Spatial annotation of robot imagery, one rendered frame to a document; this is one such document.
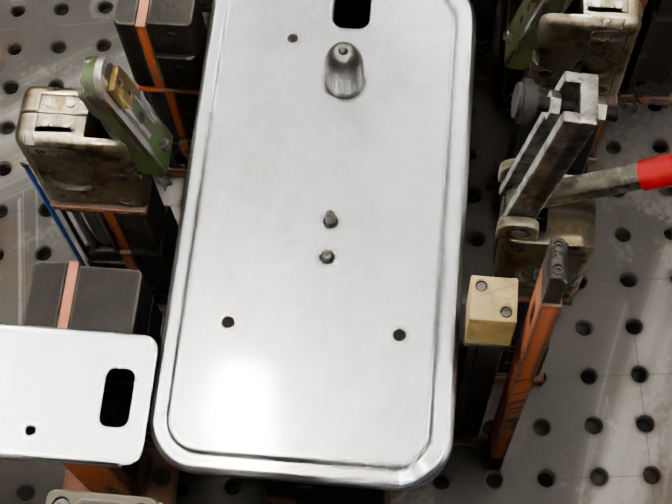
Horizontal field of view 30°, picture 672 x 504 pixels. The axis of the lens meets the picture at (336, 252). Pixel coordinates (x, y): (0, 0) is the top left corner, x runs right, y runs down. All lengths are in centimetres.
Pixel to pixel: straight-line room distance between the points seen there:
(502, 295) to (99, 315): 32
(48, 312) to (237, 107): 22
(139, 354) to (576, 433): 48
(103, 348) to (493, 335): 29
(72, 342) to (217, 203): 16
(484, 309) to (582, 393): 39
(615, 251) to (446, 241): 38
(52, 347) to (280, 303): 18
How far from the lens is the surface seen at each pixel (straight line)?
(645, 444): 126
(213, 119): 103
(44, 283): 102
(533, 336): 85
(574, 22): 100
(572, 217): 93
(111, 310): 99
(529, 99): 78
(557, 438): 124
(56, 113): 100
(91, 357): 96
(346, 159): 100
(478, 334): 91
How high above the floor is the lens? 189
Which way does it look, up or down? 67 degrees down
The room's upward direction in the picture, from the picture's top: 5 degrees counter-clockwise
